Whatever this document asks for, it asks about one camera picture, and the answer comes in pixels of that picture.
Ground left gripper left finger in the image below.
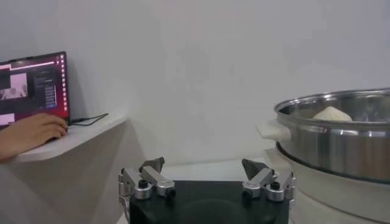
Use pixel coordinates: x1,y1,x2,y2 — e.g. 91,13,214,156
118,156,177,222

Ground white rounded side table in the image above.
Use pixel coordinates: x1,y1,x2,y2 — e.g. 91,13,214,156
0,114,146,224

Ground white steamed baozi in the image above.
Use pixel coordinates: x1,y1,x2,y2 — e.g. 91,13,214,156
312,105,353,122

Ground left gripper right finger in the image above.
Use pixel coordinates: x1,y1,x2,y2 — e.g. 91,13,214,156
241,158,297,203

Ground laptop with red screen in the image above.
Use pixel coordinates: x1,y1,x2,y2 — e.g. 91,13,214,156
0,51,71,128

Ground cream electric cooker base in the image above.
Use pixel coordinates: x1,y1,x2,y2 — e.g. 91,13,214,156
263,145,390,224

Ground black laptop charger cable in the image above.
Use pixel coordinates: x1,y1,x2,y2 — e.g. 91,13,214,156
68,113,109,127

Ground stainless steel steamer basket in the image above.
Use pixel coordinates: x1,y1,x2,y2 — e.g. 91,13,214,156
255,88,390,185

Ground person's bare hand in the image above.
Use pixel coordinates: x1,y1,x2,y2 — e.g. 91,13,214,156
0,113,68,162

